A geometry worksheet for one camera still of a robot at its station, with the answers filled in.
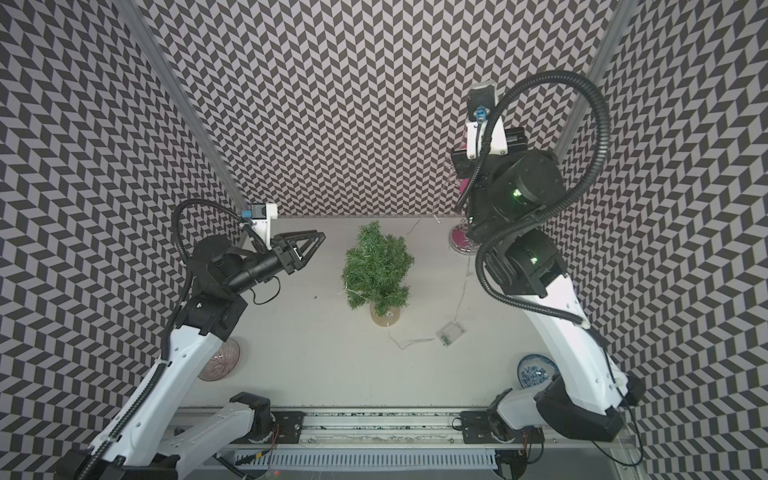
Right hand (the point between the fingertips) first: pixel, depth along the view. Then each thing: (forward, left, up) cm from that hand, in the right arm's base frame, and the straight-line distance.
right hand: (495, 117), depth 45 cm
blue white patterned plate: (-19, -22, -62) cm, 68 cm away
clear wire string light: (-8, 0, -44) cm, 45 cm away
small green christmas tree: (-5, +22, -36) cm, 42 cm away
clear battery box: (-8, +1, -63) cm, 63 cm away
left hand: (-4, +32, -24) cm, 40 cm away
